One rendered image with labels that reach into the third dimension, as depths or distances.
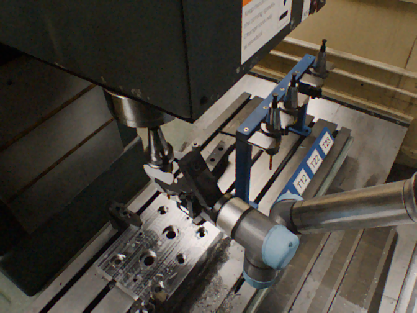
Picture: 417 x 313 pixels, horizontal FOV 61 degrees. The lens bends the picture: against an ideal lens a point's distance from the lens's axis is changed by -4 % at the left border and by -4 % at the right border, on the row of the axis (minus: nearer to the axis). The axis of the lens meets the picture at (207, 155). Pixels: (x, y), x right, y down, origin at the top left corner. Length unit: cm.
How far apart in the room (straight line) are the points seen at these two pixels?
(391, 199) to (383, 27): 97
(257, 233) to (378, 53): 107
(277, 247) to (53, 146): 76
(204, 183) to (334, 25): 105
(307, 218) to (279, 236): 12
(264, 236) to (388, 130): 112
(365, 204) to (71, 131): 87
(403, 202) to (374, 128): 104
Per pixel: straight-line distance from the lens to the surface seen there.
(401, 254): 151
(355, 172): 160
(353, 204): 71
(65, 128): 118
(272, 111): 94
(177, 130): 196
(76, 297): 112
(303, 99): 111
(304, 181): 125
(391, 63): 159
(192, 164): 68
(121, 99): 62
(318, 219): 76
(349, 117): 171
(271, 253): 67
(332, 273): 128
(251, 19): 50
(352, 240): 140
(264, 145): 94
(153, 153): 78
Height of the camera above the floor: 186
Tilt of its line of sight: 45 degrees down
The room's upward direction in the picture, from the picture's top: 4 degrees counter-clockwise
